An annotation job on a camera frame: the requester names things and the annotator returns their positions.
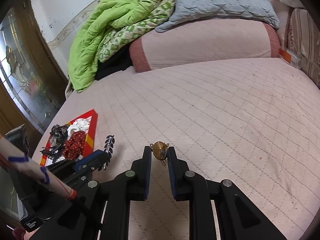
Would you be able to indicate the pink bolster pillow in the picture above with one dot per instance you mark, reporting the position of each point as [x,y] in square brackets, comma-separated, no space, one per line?
[200,42]

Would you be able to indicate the black hair claw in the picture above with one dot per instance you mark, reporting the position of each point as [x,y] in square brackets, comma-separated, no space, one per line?
[50,152]

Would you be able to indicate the wooden door with glass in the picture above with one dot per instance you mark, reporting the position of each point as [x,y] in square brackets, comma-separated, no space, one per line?
[22,75]

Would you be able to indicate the black cloth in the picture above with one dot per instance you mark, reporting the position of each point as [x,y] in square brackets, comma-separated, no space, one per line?
[112,65]

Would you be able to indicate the red box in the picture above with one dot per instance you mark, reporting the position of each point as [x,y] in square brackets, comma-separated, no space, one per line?
[92,130]

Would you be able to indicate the black leaf hair clip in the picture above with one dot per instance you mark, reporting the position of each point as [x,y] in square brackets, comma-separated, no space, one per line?
[109,145]

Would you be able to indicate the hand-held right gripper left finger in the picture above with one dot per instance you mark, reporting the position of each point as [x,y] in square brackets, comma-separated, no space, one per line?
[148,170]

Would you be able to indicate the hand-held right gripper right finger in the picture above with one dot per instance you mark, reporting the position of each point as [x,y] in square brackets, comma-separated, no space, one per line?
[171,172]

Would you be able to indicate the green white patterned quilt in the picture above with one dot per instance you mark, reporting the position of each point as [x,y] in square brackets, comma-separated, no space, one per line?
[155,2]

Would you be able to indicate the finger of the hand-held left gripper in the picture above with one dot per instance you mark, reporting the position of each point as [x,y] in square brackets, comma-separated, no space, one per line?
[82,173]
[90,157]

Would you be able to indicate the clear plastic piece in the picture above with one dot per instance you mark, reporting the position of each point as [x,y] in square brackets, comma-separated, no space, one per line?
[295,60]

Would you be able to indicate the striped mattress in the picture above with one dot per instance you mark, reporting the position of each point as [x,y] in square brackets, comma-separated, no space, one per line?
[305,37]

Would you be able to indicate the gold fan hair clip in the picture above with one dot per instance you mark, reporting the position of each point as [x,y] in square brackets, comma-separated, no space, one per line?
[160,150]

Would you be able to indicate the red polka dot scrunchie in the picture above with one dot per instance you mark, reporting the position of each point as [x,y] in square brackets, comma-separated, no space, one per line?
[75,142]

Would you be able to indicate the bright green comforter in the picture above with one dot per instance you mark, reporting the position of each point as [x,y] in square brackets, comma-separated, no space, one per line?
[100,30]

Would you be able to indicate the grey quilted pillow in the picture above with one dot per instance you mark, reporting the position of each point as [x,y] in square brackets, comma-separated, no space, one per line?
[220,0]

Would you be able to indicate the white scrunchie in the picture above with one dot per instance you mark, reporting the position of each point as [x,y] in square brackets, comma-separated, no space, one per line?
[80,123]

